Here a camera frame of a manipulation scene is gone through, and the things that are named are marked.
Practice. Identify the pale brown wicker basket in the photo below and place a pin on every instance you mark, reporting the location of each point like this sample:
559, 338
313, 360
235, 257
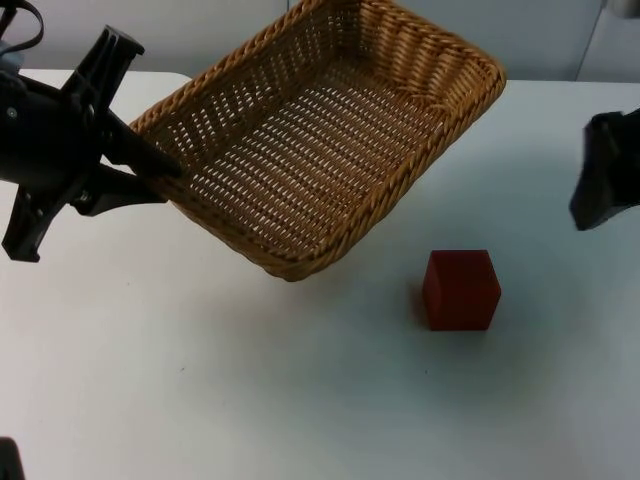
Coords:
320, 150

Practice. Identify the black object corner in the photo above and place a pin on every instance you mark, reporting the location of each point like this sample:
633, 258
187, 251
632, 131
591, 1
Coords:
10, 460

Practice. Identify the red cube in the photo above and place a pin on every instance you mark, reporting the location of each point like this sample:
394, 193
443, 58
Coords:
462, 292

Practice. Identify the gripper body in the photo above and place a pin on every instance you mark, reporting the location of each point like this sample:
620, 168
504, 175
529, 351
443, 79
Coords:
45, 130
607, 170

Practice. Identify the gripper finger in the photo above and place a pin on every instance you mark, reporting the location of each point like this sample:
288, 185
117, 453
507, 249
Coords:
112, 192
142, 157

